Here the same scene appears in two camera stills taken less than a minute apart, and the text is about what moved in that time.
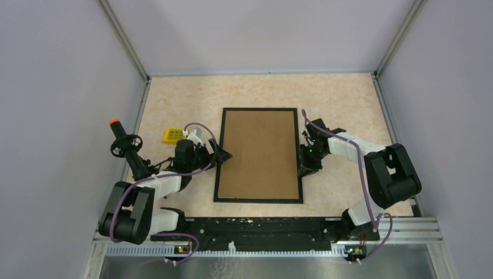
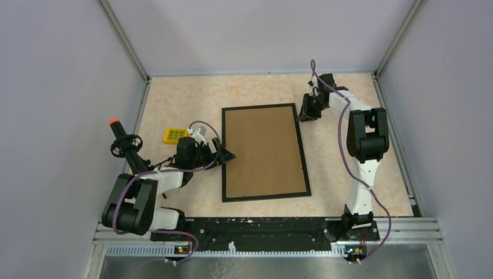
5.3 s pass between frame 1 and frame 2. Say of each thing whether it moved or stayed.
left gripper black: stayed
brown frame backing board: stayed
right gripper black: moved
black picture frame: moved
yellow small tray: stayed
